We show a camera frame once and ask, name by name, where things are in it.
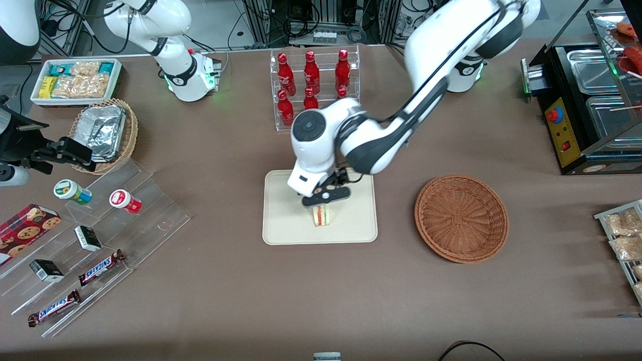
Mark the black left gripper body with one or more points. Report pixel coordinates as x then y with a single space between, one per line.
339 177

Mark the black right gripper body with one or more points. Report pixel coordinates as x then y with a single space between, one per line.
31 148

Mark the triangular sandwich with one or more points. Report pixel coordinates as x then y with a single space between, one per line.
322 215

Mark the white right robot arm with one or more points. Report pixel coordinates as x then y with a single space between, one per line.
180 65

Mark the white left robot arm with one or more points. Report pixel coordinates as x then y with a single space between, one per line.
441 45

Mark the light tan wicker basket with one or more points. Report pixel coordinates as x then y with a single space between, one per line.
129 138

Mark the cream plastic tray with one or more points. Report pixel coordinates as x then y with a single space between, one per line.
281 220

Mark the brown round wicker basket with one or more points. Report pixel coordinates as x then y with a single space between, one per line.
461 218

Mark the green lidded cup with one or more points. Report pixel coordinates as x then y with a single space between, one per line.
70 190

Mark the stacked aluminium foil containers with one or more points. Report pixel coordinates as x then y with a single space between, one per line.
103 131

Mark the white rectangular snack bin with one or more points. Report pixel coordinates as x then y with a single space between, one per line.
36 98

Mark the red lidded cup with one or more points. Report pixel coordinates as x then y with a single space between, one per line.
123 200

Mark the yellow snack packet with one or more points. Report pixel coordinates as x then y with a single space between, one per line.
47 87

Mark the large clear cracker bag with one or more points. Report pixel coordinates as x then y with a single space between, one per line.
83 86

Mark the small black box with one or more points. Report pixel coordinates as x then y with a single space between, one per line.
46 271
88 238

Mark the small clear cracker bag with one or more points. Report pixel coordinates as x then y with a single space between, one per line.
85 69

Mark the teal snack packet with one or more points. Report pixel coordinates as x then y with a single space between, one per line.
106 67
59 69

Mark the red soda bottle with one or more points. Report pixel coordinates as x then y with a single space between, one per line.
342 70
341 93
310 100
286 75
285 111
312 74

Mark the red cookie box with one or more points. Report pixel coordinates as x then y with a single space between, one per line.
25 233

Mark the clear acrylic stepped display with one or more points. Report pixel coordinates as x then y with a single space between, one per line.
150 220

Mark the brown Snickers bar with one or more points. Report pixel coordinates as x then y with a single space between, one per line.
100 268
54 308

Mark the clear acrylic bottle rack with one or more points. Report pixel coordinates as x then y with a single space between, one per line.
275 90

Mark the white power strip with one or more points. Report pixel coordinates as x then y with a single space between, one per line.
324 36

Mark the grey white small device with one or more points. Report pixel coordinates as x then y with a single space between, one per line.
327 357

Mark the black food warmer machine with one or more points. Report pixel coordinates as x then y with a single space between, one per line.
567 145

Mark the stainless steel pan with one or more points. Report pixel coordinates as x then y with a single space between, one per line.
592 70
609 118

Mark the clear bag of snacks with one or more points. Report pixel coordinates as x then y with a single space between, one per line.
639 290
622 223
638 272
627 248

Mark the red sausage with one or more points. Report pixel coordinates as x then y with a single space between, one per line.
634 52

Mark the orange fried food piece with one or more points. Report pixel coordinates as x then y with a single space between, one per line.
626 28

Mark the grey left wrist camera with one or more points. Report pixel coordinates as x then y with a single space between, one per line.
326 196

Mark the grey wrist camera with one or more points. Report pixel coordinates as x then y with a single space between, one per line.
326 196
12 175

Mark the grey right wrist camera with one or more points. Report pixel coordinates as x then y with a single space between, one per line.
12 175

